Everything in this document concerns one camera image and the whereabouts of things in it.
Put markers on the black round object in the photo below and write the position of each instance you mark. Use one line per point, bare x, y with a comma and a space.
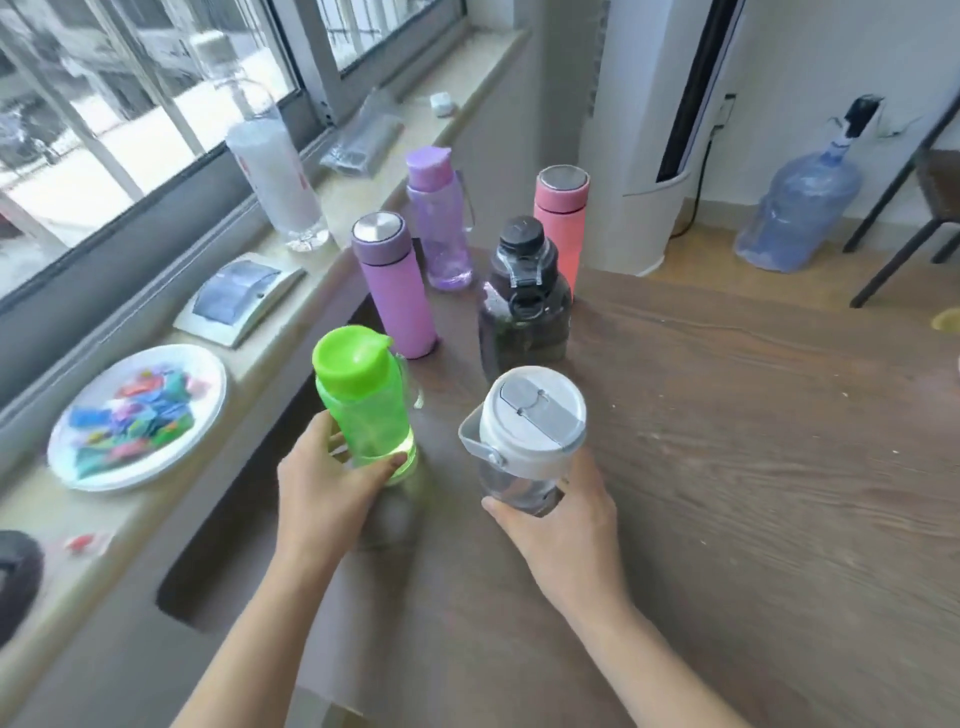
16, 585

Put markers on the white plate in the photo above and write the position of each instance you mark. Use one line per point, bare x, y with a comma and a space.
202, 420

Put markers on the purple steel-capped thermos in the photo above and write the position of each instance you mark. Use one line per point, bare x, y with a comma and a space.
392, 281

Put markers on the red wrapped candy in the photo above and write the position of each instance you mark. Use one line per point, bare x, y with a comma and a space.
84, 543

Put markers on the person's left thumb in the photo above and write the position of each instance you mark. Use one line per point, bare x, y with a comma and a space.
375, 474

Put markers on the person's right forearm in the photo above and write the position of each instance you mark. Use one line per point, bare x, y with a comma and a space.
649, 667

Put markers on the large blue water jug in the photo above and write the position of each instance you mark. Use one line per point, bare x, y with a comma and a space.
799, 214

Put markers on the person's right hand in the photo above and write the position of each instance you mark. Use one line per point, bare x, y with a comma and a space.
566, 536

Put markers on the pile of colourful wrapped candies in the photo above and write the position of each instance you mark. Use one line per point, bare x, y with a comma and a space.
131, 424

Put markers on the clear tall plastic bottle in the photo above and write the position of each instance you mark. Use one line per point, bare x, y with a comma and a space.
274, 169

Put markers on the green plastic water bottle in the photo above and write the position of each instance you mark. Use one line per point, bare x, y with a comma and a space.
365, 405

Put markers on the person's left forearm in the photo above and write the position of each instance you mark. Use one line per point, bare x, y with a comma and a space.
244, 649

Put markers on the pink steel-capped thermos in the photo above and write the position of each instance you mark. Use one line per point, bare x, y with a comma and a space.
561, 221

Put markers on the black water jug pump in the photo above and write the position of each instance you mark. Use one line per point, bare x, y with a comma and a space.
859, 118

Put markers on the person's left hand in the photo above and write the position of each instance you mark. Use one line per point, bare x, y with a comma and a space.
319, 499

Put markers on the yellow object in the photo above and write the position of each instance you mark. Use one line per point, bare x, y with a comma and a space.
947, 320

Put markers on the clear plastic bag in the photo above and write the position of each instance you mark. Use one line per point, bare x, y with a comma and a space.
364, 139

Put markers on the small white earbud case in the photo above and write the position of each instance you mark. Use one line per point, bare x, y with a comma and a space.
441, 103

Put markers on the purple translucent water bottle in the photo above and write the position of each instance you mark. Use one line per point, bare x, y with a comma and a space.
440, 217

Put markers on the grey window frame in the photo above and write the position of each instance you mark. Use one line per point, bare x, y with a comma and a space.
187, 195

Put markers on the white tray with grey panel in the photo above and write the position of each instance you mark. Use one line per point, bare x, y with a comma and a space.
238, 296

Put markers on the person's right thumb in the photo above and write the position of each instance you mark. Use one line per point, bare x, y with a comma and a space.
517, 517

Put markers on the dark smoky jug bottle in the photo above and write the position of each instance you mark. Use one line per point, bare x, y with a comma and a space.
525, 300

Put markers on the black-legged chair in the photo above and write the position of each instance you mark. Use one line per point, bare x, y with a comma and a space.
911, 210

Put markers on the clear bottle with white lid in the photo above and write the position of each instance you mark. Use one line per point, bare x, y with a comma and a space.
525, 439

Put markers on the white standing air conditioner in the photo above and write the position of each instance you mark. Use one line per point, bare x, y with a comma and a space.
645, 135

